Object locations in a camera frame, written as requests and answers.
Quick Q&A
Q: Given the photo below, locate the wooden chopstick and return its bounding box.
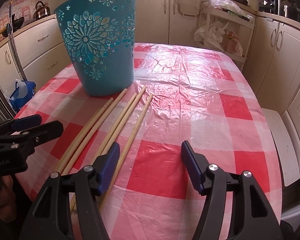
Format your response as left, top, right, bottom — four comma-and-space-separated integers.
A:
98, 94, 153, 210
55, 98, 114, 173
101, 86, 146, 155
92, 93, 137, 163
61, 88, 127, 175

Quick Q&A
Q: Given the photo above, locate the red white checkered tablecloth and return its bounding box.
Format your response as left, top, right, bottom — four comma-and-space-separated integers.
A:
13, 42, 283, 240

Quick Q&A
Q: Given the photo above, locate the steel kettle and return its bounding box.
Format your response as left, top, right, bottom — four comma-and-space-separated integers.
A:
33, 1, 51, 21

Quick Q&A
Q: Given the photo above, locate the blue plastic bag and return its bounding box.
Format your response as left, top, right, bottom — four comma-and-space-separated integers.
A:
8, 80, 36, 113

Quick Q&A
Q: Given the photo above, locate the person left hand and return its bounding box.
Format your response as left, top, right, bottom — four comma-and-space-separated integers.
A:
0, 176, 16, 223

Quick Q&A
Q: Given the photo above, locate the teal perforated plastic basket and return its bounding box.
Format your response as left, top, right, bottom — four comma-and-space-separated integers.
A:
55, 0, 136, 97

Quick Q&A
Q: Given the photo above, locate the white bench seat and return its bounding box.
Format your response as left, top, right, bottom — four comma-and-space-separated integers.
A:
261, 108, 300, 187

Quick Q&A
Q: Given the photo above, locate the mop handle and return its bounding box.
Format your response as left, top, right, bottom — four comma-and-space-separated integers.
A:
6, 0, 27, 81

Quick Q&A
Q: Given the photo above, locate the white kitchen trolley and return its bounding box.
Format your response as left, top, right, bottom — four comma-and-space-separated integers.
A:
194, 0, 256, 70

